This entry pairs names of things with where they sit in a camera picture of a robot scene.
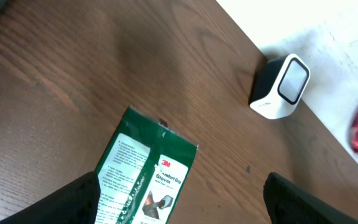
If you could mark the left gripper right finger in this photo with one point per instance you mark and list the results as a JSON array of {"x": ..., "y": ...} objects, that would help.
[{"x": 288, "y": 203}]

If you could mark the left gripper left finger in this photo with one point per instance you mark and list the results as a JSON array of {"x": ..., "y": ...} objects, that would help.
[{"x": 76, "y": 202}]

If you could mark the green white packet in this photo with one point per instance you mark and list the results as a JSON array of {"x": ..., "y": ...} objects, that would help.
[{"x": 142, "y": 171}]

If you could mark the white barcode scanner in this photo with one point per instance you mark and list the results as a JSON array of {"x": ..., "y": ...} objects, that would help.
[{"x": 279, "y": 86}]

